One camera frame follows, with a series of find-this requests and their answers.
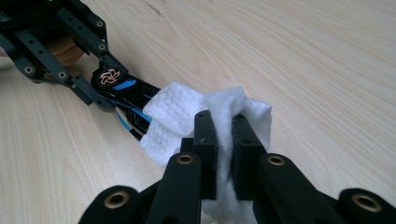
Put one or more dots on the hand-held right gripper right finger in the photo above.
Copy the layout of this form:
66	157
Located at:
246	149

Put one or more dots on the black and blue toy car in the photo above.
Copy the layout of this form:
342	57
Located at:
130	90

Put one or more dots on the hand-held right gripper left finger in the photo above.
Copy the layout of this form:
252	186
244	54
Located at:
207	140

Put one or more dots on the white wet wipe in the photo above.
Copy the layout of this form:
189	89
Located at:
177	109

